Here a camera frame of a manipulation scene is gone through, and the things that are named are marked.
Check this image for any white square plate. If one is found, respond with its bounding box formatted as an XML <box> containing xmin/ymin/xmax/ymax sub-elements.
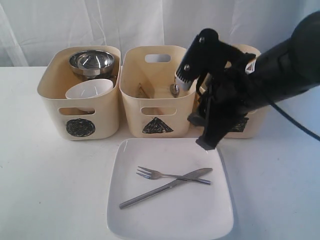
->
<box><xmin>107</xmin><ymin>138</ymin><xmax>234</xmax><ymax>240</ymax></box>

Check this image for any cream bin with square mark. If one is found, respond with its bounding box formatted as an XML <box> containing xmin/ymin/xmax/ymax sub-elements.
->
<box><xmin>192</xmin><ymin>44</ymin><xmax>271</xmax><ymax>139</ymax></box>

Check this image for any cream bin with triangle mark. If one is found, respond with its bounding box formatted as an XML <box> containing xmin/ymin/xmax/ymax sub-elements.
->
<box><xmin>119</xmin><ymin>45</ymin><xmax>196</xmax><ymax>138</ymax></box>

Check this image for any white backdrop curtain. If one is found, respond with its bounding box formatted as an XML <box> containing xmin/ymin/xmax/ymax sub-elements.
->
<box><xmin>0</xmin><ymin>0</ymin><xmax>320</xmax><ymax>67</ymax></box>

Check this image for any stainless steel knife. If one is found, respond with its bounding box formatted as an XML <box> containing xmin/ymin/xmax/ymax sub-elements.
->
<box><xmin>119</xmin><ymin>167</ymin><xmax>213</xmax><ymax>210</ymax></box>

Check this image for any small stainless steel fork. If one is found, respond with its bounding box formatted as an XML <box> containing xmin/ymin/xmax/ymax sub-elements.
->
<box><xmin>136</xmin><ymin>166</ymin><xmax>212</xmax><ymax>185</ymax></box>

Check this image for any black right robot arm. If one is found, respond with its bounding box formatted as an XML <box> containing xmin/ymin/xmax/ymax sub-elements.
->
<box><xmin>183</xmin><ymin>12</ymin><xmax>320</xmax><ymax>150</ymax></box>

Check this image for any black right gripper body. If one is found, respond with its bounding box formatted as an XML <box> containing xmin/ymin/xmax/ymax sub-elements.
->
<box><xmin>196</xmin><ymin>67</ymin><xmax>252</xmax><ymax>126</ymax></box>

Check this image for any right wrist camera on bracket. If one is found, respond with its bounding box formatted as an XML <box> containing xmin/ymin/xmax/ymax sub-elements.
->
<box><xmin>175</xmin><ymin>28</ymin><xmax>244</xmax><ymax>92</ymax></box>

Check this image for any stainless steel spoon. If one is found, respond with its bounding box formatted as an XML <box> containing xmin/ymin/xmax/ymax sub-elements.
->
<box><xmin>169</xmin><ymin>77</ymin><xmax>180</xmax><ymax>98</ymax></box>

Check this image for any cream bin with circle mark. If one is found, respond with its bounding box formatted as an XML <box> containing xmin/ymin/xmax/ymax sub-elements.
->
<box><xmin>37</xmin><ymin>45</ymin><xmax>121</xmax><ymax>141</ymax></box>

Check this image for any white plastic bowl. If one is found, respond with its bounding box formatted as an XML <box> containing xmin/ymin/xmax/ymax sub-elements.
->
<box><xmin>65</xmin><ymin>78</ymin><xmax>114</xmax><ymax>100</ymax></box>

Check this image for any stainless steel bowl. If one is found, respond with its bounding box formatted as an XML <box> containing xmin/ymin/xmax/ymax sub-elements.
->
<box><xmin>68</xmin><ymin>50</ymin><xmax>115</xmax><ymax>77</ymax></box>

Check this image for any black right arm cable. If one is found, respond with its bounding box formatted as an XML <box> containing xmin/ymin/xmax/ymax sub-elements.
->
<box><xmin>268</xmin><ymin>99</ymin><xmax>320</xmax><ymax>141</ymax></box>

